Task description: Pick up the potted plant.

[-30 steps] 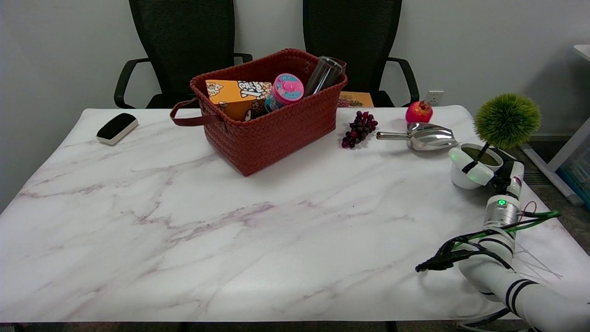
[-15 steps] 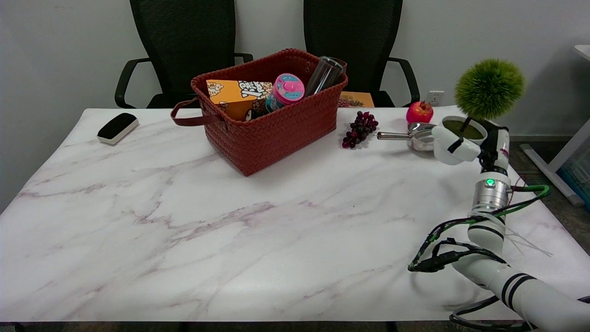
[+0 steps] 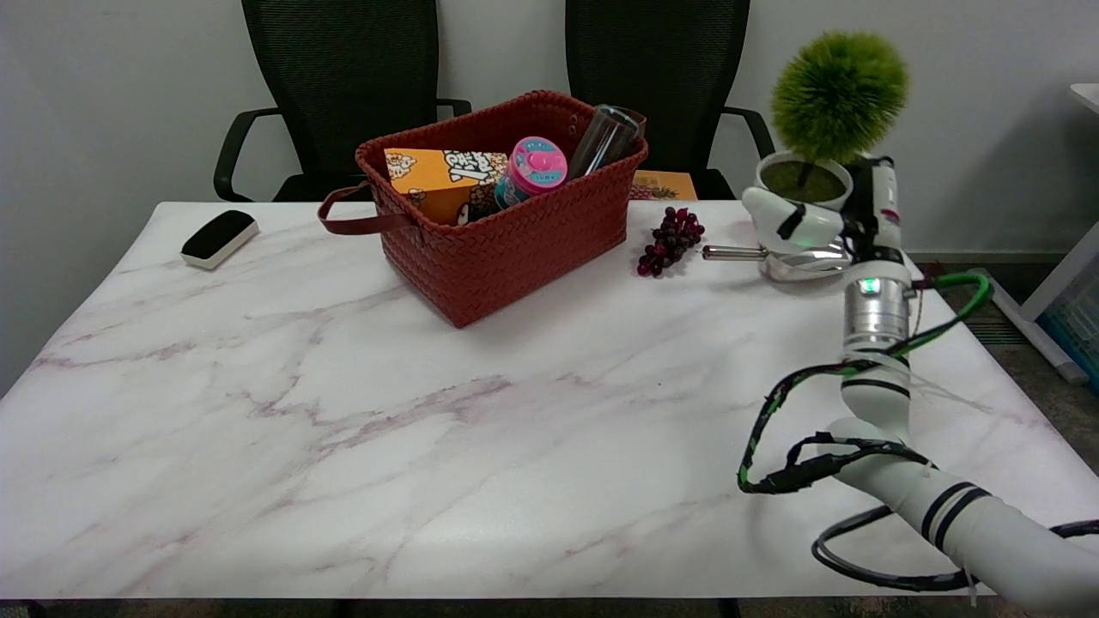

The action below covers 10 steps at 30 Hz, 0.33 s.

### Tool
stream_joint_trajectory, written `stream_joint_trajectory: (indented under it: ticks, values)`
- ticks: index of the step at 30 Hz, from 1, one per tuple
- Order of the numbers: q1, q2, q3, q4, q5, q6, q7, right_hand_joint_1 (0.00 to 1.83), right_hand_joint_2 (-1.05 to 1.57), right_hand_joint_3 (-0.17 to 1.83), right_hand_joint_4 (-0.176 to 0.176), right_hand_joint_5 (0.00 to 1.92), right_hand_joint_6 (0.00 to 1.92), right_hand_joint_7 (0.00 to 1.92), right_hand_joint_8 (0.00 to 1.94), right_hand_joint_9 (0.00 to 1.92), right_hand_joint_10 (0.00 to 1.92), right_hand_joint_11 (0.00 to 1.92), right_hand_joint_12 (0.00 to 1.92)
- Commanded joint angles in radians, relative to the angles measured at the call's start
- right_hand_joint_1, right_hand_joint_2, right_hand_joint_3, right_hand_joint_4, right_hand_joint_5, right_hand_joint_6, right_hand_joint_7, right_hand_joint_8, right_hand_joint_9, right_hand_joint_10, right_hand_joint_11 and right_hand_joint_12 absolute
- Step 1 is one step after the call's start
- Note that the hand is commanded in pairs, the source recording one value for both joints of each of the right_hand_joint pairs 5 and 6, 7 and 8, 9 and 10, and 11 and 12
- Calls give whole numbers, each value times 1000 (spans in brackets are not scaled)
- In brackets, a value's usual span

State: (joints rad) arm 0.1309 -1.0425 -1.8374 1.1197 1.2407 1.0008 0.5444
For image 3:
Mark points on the green ball plant white pot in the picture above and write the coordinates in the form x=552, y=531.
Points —
x=837, y=94

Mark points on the black white board eraser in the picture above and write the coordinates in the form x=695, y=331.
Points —
x=219, y=236

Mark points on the silver metal scoop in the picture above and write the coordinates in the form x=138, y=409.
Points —
x=798, y=266

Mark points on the pink lidded jar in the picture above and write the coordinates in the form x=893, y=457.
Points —
x=537, y=165

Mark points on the white desk frame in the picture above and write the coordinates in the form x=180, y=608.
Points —
x=1052, y=283

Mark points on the orange popcorn box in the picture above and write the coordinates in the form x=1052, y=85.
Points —
x=429, y=176

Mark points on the red woven basket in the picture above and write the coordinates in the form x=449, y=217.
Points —
x=515, y=249

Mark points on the black mesh office chair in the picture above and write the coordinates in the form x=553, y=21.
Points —
x=661, y=51
x=343, y=77

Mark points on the clear glass tube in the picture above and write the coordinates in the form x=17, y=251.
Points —
x=601, y=142

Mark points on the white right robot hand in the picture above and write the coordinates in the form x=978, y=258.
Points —
x=803, y=225

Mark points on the flat orange pineapple box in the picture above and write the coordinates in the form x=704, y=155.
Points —
x=670, y=184

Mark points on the blue storage bin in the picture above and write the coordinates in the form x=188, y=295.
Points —
x=1077, y=330

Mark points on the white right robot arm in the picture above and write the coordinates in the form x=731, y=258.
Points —
x=876, y=403

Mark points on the dark purple grape bunch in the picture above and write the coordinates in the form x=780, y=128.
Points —
x=670, y=240

